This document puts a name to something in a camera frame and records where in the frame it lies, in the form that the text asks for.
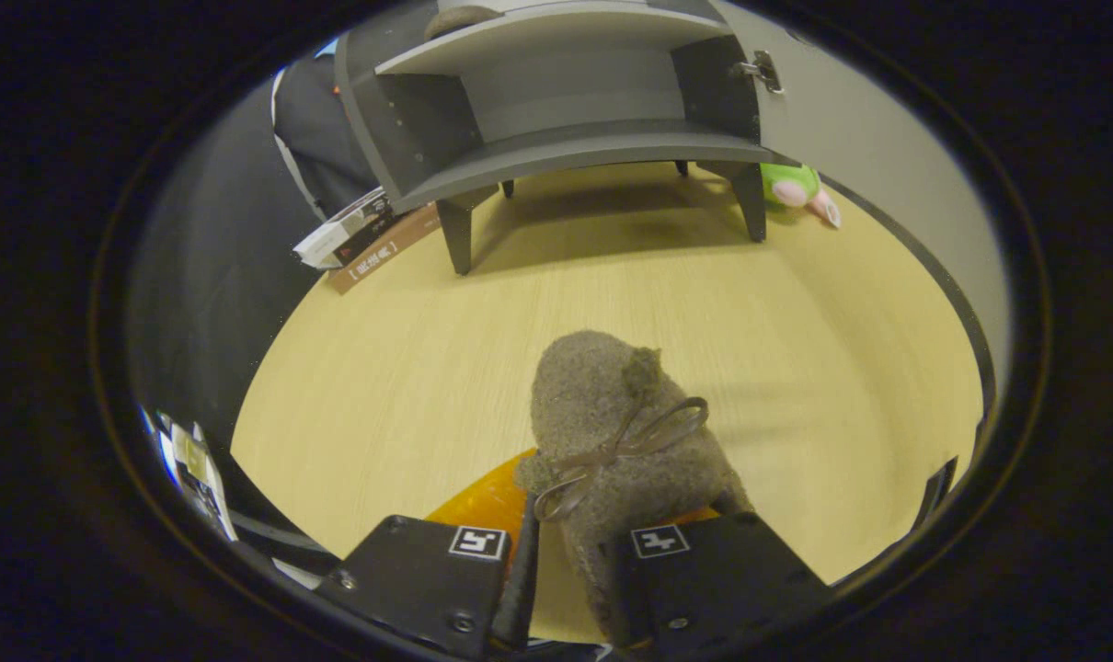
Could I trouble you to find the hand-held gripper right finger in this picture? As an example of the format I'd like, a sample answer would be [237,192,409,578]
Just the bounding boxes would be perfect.
[609,492,835,656]

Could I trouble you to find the brown book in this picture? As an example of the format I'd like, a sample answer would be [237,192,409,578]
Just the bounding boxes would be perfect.
[327,204,442,295]

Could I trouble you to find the grey shoe cabinet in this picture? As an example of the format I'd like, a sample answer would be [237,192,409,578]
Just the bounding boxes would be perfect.
[334,0,801,277]

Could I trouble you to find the green pink plush toy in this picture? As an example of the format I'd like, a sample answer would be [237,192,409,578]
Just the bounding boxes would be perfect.
[761,163,843,229]

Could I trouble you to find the metal door hinge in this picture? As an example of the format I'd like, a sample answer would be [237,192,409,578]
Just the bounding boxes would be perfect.
[731,51,785,95]

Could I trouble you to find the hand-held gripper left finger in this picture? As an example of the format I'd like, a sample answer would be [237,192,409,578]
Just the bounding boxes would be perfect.
[313,448,542,661]

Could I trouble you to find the black backdrop cloth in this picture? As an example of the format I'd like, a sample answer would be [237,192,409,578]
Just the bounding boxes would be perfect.
[129,37,383,442]

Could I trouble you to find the small black box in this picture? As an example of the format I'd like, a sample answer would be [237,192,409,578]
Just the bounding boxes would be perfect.
[915,457,960,530]

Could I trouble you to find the colourful blurred items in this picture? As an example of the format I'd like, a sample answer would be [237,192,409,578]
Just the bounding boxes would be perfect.
[138,405,240,543]

